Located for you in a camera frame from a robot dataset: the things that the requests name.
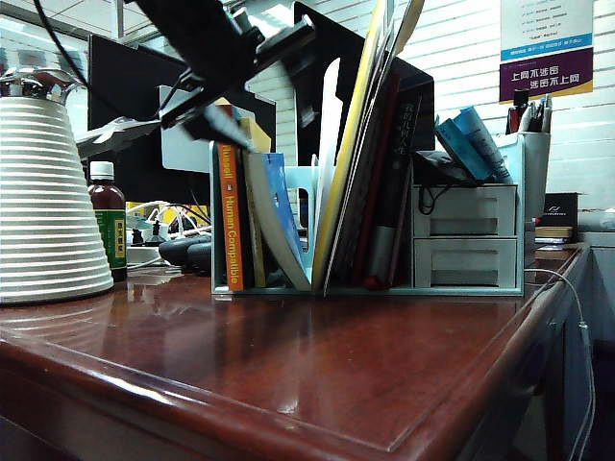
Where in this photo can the dark patterned notebook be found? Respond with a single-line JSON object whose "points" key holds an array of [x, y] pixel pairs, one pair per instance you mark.
{"points": [[358, 206]]}

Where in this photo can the silver model airplane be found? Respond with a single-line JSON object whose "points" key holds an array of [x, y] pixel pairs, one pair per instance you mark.
{"points": [[110, 134]]}

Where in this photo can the grey pen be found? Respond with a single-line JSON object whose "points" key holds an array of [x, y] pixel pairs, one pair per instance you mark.
{"points": [[546, 115]]}

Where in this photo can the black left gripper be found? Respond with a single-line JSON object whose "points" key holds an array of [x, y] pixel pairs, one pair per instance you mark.
{"points": [[211, 89]]}

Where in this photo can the brown flat box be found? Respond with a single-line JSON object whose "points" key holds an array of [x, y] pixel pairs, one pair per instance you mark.
{"points": [[554, 233]]}

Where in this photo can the white bookshelf drawer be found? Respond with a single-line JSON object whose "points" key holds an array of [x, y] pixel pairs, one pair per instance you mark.
{"points": [[460, 201], [460, 254]]}

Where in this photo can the black capped pen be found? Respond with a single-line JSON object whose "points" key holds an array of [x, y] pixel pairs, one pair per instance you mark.
{"points": [[515, 113]]}

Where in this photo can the white plastic divider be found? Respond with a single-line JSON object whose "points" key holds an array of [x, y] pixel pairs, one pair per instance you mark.
{"points": [[330, 144]]}

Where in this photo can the white ribbed thermos jug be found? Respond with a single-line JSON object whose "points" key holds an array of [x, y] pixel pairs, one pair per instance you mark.
{"points": [[48, 201]]}

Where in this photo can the dark book with Chinese title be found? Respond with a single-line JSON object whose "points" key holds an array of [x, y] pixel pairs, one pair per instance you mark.
{"points": [[401, 182]]}

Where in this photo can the yellow box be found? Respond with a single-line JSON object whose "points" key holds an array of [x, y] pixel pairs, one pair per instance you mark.
{"points": [[137, 209]]}

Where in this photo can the leaning books and folders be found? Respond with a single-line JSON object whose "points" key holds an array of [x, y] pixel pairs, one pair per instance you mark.
{"points": [[346, 158]]}

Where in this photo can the grey monitor stand panel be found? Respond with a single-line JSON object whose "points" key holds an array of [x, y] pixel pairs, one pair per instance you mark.
{"points": [[185, 153]]}

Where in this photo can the orange Human Compatible book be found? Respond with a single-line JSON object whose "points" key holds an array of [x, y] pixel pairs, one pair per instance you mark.
{"points": [[230, 216]]}

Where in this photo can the blue book with white circles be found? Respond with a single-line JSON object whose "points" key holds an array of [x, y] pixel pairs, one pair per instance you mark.
{"points": [[283, 206]]}

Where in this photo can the white horizontal blinds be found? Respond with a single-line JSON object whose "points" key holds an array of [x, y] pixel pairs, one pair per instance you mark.
{"points": [[471, 72]]}

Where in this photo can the white pen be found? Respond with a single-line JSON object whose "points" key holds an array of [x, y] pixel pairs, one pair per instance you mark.
{"points": [[531, 117]]}

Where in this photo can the red book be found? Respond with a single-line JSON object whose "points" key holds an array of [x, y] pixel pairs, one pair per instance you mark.
{"points": [[378, 192]]}

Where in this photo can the white pen holder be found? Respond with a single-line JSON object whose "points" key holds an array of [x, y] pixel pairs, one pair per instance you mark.
{"points": [[534, 163]]}

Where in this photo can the dark blue booklet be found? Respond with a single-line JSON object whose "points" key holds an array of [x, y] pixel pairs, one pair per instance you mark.
{"points": [[460, 149]]}

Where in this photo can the light blue booklet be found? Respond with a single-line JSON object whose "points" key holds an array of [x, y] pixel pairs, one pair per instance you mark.
{"points": [[482, 139]]}

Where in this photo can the yellow paperback book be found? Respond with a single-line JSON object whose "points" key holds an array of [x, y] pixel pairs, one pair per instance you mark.
{"points": [[258, 134]]}

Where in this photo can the black box with logo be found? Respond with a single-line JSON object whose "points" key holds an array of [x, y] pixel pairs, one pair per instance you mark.
{"points": [[561, 209]]}

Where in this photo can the light blue desktop bookshelf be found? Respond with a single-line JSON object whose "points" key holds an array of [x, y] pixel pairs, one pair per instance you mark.
{"points": [[300, 177]]}

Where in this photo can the black computer mouse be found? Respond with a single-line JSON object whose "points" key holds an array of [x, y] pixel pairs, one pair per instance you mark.
{"points": [[184, 252]]}

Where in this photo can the brown bottle with green label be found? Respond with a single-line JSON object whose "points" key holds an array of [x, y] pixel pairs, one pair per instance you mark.
{"points": [[107, 201]]}

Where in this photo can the black computer monitor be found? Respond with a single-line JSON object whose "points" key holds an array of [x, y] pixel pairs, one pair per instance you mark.
{"points": [[120, 81]]}

